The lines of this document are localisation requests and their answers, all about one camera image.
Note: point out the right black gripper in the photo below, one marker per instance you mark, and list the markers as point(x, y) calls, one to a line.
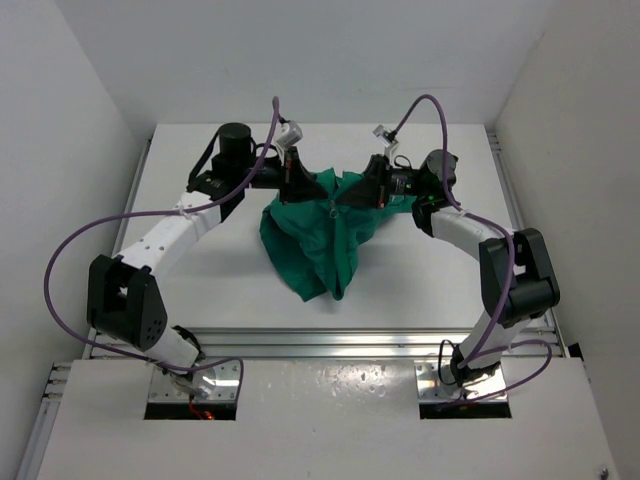
point(373, 189)

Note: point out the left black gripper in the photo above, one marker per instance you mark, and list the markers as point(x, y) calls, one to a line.
point(297, 184)

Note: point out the green jacket with orange G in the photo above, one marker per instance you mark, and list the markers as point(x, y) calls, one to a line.
point(313, 245)

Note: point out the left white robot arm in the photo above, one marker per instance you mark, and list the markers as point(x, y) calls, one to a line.
point(124, 299)

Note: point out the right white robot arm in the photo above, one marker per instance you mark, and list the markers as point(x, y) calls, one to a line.
point(517, 279)

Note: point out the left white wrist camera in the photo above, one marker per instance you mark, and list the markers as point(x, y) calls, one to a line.
point(290, 134)

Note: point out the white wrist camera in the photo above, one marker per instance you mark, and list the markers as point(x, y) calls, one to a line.
point(388, 138)
point(290, 134)

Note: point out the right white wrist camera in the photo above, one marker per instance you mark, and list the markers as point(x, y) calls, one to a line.
point(388, 138)

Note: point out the aluminium right side rail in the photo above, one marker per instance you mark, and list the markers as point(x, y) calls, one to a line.
point(517, 219)

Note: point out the aluminium rail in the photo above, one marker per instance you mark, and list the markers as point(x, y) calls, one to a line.
point(59, 371)
point(517, 219)
point(357, 343)

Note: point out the aluminium front rail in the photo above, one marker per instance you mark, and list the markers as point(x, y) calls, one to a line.
point(357, 343)

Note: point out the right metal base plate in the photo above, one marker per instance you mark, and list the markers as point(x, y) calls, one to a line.
point(489, 388)

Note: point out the metal base plate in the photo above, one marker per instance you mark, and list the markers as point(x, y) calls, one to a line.
point(489, 388)
point(218, 384)

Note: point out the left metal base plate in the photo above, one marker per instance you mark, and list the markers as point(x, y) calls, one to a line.
point(218, 384)

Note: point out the aluminium left side rail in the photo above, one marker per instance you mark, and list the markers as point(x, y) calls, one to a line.
point(59, 371)

